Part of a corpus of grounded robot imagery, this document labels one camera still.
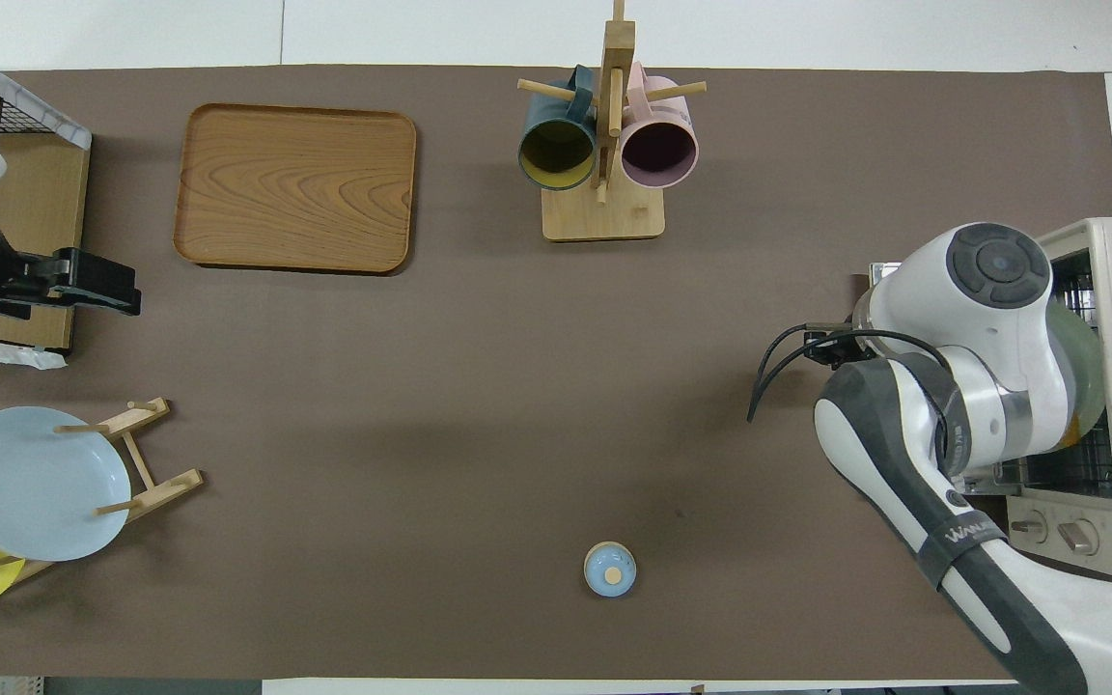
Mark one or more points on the yellow corn cob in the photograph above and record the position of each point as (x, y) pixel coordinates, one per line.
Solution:
(1072, 434)

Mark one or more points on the mint green plate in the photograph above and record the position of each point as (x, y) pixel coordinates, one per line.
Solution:
(1082, 367)

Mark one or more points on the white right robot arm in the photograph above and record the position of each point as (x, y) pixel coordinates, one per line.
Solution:
(981, 319)

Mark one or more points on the white checked cloth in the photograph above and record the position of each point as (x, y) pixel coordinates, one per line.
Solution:
(44, 116)

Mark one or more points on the wooden plate rack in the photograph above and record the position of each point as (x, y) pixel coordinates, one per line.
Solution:
(155, 487)

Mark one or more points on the brown wooden tray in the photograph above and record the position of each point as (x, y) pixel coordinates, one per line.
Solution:
(295, 188)

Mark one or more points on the light blue plate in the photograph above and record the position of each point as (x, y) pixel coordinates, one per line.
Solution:
(25, 492)

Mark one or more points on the brown table mat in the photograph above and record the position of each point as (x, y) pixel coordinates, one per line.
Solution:
(469, 386)

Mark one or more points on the dark blue mug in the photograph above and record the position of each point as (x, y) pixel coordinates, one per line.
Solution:
(556, 154)

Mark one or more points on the wooden mug rack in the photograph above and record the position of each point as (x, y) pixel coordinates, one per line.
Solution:
(604, 217)

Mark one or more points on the pink mug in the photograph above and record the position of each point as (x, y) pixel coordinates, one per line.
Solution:
(657, 154)

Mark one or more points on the small blue round bell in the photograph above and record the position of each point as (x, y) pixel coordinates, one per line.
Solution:
(609, 569)

